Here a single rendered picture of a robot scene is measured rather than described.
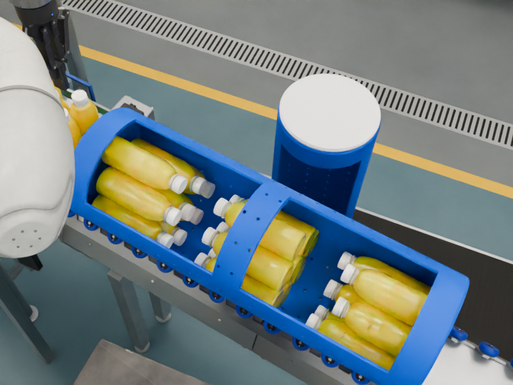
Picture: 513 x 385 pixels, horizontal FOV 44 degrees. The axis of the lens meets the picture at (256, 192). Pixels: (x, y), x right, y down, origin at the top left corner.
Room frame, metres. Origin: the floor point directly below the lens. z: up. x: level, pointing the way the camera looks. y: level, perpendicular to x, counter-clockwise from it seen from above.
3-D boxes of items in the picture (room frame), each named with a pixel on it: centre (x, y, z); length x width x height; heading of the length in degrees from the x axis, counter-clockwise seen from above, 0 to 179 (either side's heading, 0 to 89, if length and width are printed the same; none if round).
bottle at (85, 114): (1.09, 0.47, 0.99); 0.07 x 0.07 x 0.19
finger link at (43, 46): (0.90, 0.43, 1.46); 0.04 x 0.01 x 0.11; 62
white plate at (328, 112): (1.16, -0.19, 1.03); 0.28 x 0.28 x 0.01
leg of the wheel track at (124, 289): (0.83, 0.40, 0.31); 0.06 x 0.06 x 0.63; 62
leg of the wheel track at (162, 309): (0.95, 0.33, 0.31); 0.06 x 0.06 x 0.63; 62
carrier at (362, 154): (1.16, -0.19, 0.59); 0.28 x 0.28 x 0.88
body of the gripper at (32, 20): (0.91, 0.43, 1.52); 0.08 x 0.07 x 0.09; 152
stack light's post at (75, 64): (1.42, 0.60, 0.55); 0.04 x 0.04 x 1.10; 62
